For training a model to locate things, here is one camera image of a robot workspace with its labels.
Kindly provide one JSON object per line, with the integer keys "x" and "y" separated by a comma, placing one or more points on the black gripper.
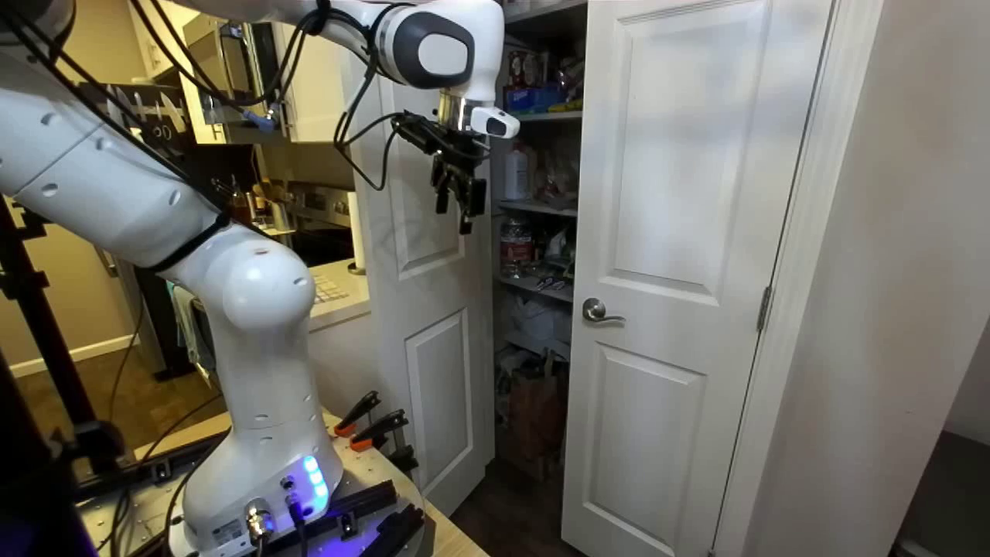
{"x": 450, "y": 151}

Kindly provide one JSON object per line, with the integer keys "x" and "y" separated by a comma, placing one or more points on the white cabinet door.
{"x": 692, "y": 129}
{"x": 428, "y": 300}

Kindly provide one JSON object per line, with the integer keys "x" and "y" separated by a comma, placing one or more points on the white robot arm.
{"x": 275, "y": 468}

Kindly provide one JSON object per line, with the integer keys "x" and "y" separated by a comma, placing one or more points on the silver right door lever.
{"x": 598, "y": 315}

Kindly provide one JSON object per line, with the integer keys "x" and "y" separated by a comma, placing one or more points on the white jug on shelf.
{"x": 520, "y": 170}

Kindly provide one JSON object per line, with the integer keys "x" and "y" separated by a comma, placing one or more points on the jar on pantry shelf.
{"x": 514, "y": 248}

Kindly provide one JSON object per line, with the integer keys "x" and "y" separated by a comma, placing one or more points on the blue box on shelf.
{"x": 534, "y": 100}

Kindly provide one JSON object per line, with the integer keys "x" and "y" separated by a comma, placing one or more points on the white kitchen countertop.
{"x": 341, "y": 296}

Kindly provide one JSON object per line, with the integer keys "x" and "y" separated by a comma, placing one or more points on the brown paper bag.
{"x": 536, "y": 422}

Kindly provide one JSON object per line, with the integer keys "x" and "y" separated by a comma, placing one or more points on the orange black bar clamp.
{"x": 361, "y": 410}

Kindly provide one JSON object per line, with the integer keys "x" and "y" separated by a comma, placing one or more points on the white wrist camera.
{"x": 487, "y": 121}

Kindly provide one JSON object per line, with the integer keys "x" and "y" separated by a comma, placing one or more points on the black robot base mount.
{"x": 372, "y": 522}

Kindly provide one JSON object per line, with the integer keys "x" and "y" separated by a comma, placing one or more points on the black camera tripod stand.
{"x": 93, "y": 442}

